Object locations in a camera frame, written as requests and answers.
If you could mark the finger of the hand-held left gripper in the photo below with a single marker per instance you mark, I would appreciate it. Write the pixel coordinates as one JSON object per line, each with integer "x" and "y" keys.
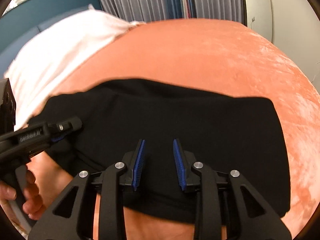
{"x": 70, "y": 125}
{"x": 57, "y": 139}

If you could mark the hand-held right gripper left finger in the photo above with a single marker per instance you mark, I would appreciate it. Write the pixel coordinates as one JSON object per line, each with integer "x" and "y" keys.
{"x": 138, "y": 165}

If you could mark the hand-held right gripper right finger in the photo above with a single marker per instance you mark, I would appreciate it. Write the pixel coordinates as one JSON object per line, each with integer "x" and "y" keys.
{"x": 179, "y": 165}

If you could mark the black pants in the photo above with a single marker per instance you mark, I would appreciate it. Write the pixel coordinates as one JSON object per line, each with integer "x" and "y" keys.
{"x": 200, "y": 120}

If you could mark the person's left hand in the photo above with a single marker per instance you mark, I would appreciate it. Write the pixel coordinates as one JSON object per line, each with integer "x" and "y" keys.
{"x": 32, "y": 205}

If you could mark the white pillow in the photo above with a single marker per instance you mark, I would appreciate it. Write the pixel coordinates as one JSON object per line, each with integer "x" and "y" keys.
{"x": 55, "y": 60}

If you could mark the blue padded headboard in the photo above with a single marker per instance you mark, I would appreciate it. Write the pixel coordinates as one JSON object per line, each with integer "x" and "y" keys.
{"x": 32, "y": 33}

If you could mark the standing mirror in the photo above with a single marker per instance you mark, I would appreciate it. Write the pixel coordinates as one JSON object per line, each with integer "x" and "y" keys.
{"x": 257, "y": 5}

